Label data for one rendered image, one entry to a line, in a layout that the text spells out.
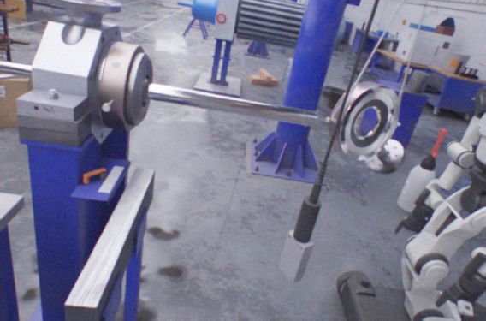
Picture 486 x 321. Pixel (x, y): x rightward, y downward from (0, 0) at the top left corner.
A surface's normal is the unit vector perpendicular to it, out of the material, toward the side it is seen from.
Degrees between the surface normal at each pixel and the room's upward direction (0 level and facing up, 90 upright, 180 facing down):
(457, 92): 90
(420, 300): 90
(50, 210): 90
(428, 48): 90
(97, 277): 0
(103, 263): 0
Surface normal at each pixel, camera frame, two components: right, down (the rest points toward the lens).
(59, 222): 0.03, 0.42
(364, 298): 0.18, -0.89
